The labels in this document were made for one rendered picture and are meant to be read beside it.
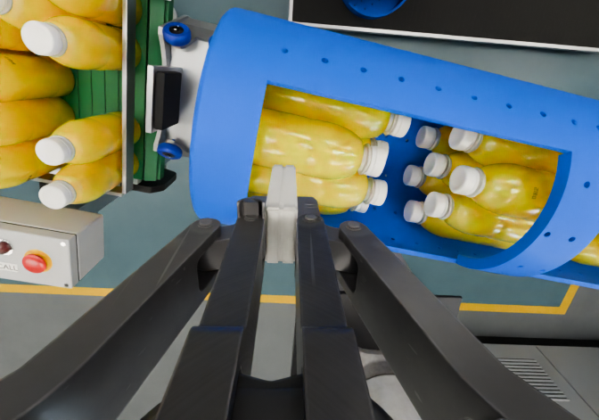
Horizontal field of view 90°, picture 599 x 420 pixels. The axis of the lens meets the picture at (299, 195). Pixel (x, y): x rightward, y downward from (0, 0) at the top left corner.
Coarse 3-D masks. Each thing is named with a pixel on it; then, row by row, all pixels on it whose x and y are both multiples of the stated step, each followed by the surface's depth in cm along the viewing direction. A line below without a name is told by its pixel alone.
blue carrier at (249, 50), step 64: (256, 64) 30; (320, 64) 31; (384, 64) 33; (448, 64) 36; (192, 128) 30; (256, 128) 30; (512, 128) 32; (576, 128) 34; (192, 192) 33; (576, 192) 33; (448, 256) 49; (512, 256) 38
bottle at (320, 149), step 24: (264, 120) 34; (288, 120) 35; (312, 120) 36; (264, 144) 34; (288, 144) 34; (312, 144) 34; (336, 144) 35; (360, 144) 36; (312, 168) 36; (336, 168) 36; (360, 168) 38
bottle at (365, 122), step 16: (272, 96) 37; (288, 96) 37; (304, 96) 37; (320, 96) 37; (288, 112) 38; (304, 112) 38; (320, 112) 38; (336, 112) 38; (352, 112) 38; (368, 112) 38; (384, 112) 39; (352, 128) 39; (368, 128) 39; (384, 128) 40
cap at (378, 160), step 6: (378, 150) 37; (384, 150) 37; (372, 156) 37; (378, 156) 37; (384, 156) 37; (372, 162) 37; (378, 162) 37; (384, 162) 37; (372, 168) 37; (378, 168) 37; (366, 174) 38; (372, 174) 38; (378, 174) 38
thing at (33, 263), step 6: (24, 258) 48; (30, 258) 48; (36, 258) 48; (42, 258) 49; (24, 264) 49; (30, 264) 49; (36, 264) 49; (42, 264) 49; (30, 270) 49; (36, 270) 49; (42, 270) 49
